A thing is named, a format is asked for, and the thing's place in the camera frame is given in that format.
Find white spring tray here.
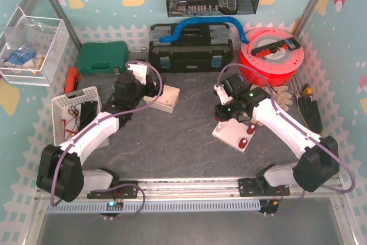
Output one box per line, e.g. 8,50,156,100
150,84,180,113

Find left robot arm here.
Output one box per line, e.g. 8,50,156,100
36,60,163,207

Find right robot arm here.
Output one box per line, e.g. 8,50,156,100
212,74,339,197

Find white peg board fixture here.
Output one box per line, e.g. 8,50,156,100
212,119,255,152

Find green plastic case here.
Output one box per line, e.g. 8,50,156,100
77,41,128,75

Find beige work glove rear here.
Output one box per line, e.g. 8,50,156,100
251,85,293,111

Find black circuit board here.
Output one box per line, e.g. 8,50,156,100
78,101,98,132

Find red tubing spool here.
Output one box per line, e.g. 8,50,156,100
239,27,304,87

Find orange utility knife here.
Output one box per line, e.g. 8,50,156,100
64,67,80,94

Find black tool box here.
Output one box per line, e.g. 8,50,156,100
148,24,233,73

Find white perforated basket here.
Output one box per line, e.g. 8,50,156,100
52,86,101,145

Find black rubber glove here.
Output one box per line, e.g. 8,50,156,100
298,96,322,134

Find blue white gloves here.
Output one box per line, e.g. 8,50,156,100
5,45,37,68

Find blue corrugated hose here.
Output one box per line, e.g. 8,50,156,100
159,17,250,45

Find yellow handled tool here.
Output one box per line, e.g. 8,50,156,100
294,84,313,98

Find black socket holder rail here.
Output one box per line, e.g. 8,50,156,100
251,37,301,58

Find clear acrylic wall box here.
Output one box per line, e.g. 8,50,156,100
1,7,69,87

